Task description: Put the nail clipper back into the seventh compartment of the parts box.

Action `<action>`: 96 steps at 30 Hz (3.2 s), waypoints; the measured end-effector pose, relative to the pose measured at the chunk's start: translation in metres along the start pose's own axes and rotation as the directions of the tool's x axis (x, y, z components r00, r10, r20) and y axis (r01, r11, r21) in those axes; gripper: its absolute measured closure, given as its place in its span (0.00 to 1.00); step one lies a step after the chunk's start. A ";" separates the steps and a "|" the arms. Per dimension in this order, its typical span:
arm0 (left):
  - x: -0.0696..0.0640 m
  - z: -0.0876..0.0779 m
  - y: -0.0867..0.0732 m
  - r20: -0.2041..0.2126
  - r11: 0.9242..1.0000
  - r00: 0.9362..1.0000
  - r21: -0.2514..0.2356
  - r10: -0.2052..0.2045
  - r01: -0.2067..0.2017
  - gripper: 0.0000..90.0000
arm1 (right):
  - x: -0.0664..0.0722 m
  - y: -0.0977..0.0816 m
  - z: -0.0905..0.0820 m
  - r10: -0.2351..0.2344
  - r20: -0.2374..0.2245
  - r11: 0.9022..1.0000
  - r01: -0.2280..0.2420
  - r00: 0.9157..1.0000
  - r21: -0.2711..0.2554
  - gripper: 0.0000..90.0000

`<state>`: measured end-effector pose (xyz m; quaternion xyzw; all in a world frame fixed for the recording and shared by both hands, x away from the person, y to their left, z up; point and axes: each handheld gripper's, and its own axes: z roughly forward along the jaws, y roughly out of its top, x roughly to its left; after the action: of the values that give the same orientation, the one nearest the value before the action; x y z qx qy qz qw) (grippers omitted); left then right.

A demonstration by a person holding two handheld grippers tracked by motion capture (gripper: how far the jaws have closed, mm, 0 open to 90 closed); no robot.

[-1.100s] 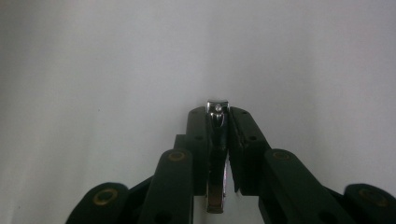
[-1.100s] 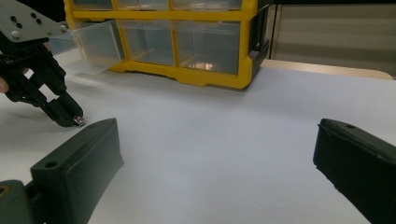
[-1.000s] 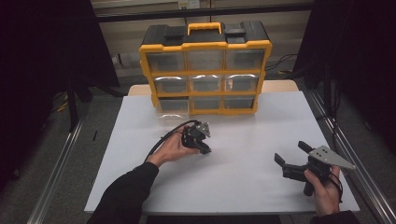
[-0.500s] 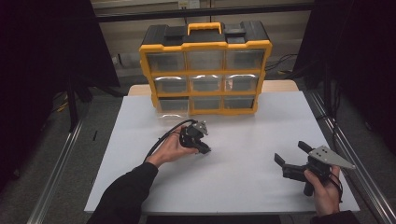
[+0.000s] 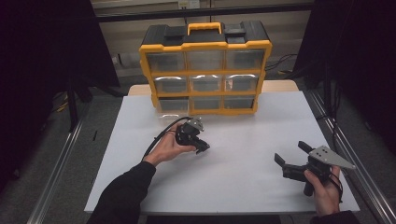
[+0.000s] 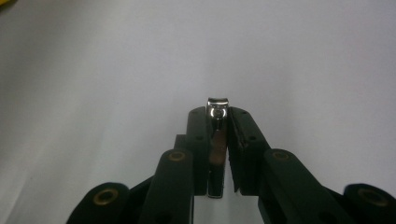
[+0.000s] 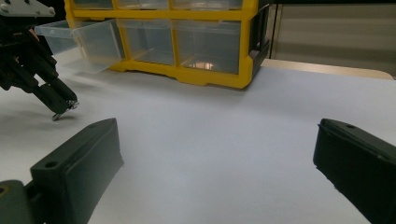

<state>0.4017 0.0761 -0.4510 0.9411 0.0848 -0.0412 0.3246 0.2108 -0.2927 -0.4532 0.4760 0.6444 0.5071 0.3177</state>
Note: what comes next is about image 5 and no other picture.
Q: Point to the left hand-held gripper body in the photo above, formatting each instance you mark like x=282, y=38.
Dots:
x=188, y=133

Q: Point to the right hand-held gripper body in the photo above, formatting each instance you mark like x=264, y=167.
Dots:
x=327, y=157

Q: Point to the clear plastic drawer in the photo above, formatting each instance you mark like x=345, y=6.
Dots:
x=172, y=105

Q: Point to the yellow black drawer organizer cabinet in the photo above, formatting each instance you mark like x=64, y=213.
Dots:
x=205, y=46

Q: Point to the person's left hand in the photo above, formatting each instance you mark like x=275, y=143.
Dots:
x=166, y=147

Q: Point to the person's right hand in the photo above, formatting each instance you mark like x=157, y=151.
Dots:
x=327, y=196

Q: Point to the wooden table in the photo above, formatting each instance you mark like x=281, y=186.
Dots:
x=280, y=85

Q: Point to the black curtain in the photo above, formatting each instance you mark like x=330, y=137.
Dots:
x=358, y=62
x=37, y=62

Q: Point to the black metal stand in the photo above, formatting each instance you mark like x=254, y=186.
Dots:
x=72, y=105

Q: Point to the black horizontal bar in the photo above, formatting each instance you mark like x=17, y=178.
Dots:
x=155, y=15

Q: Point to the metal floor rail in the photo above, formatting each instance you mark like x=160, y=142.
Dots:
x=56, y=174
x=358, y=161

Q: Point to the white wall outlet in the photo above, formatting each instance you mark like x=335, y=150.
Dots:
x=188, y=3

